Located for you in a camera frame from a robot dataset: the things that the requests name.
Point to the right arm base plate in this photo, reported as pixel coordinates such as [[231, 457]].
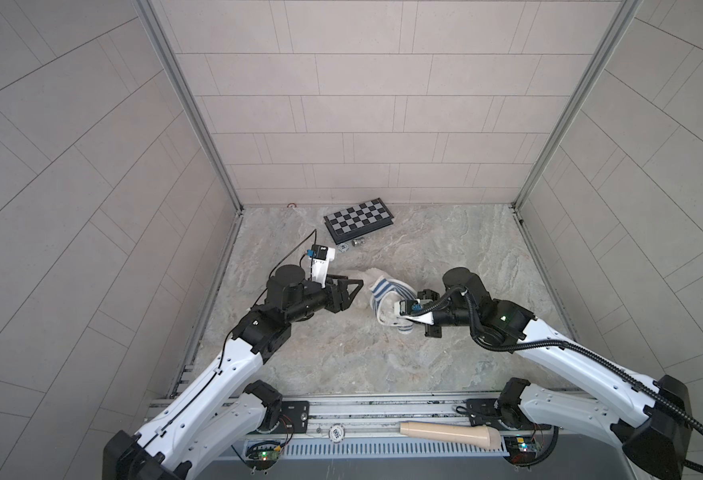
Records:
[[484, 412]]

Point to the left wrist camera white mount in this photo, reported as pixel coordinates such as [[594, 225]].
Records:
[[320, 256]]

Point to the white teddy bear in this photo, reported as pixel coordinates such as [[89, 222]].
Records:
[[368, 276]]

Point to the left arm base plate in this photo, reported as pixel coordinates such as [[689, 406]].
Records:
[[297, 413]]

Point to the right circuit board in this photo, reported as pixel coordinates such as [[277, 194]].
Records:
[[521, 450]]

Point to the beige wooden handle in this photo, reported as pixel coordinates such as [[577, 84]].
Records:
[[486, 438]]

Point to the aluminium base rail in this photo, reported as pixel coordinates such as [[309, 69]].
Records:
[[387, 414]]

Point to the blue white striped sweater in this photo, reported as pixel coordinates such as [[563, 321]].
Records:
[[386, 294]]

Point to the circuit board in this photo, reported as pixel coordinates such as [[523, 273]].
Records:
[[261, 456], [521, 450]]

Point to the left circuit board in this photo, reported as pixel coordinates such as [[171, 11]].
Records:
[[261, 456]]

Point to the black white chessboard box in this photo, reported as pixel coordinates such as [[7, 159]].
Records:
[[358, 221]]

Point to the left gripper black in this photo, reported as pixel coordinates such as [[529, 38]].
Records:
[[338, 304]]

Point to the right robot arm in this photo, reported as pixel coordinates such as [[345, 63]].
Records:
[[631, 411]]

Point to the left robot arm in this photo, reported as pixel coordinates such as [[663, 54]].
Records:
[[225, 402]]

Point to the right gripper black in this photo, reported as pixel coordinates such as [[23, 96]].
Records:
[[430, 332]]

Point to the round white sticker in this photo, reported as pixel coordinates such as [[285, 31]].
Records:
[[336, 433]]

